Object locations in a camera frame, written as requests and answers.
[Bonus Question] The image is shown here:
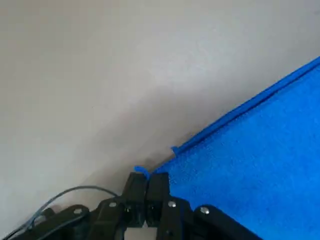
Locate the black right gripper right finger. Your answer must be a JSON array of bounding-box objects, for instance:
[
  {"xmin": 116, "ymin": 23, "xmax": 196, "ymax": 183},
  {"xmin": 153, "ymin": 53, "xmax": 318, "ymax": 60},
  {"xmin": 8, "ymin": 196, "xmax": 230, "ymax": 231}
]
[{"xmin": 146, "ymin": 172, "xmax": 263, "ymax": 240}]

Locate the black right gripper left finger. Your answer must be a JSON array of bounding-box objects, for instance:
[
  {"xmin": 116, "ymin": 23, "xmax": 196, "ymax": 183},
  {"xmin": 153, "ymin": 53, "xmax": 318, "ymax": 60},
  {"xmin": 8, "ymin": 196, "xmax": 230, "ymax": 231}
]
[{"xmin": 4, "ymin": 172, "xmax": 148, "ymax": 240}]

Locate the blue microfibre towel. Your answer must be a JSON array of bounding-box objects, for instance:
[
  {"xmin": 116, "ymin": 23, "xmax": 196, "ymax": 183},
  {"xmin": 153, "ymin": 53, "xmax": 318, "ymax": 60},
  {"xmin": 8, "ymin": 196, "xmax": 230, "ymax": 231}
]
[{"xmin": 134, "ymin": 56, "xmax": 320, "ymax": 240}]

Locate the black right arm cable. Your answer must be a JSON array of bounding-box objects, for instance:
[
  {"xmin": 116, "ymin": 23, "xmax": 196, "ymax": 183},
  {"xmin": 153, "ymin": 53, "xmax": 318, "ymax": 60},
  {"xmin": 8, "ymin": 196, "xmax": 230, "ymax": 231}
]
[{"xmin": 2, "ymin": 184, "xmax": 121, "ymax": 240}]

